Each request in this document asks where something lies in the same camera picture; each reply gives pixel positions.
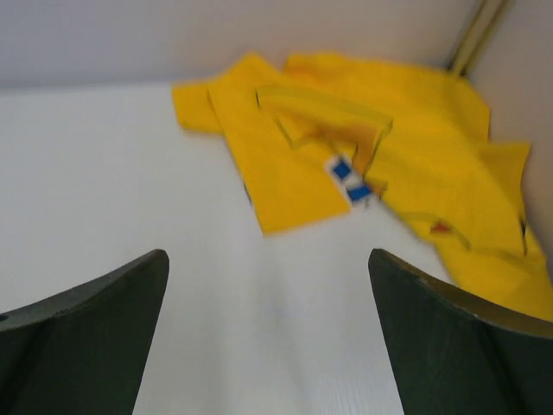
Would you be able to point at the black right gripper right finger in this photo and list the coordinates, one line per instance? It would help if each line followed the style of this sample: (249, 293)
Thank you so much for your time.
(452, 352)

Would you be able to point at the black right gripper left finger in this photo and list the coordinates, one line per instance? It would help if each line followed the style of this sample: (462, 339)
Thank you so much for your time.
(84, 350)

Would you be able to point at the yellow printed cloth placemat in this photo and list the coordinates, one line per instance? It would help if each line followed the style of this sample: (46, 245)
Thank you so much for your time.
(326, 133)

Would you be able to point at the aluminium frame corner post right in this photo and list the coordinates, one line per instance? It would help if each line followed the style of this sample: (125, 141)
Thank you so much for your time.
(484, 23)

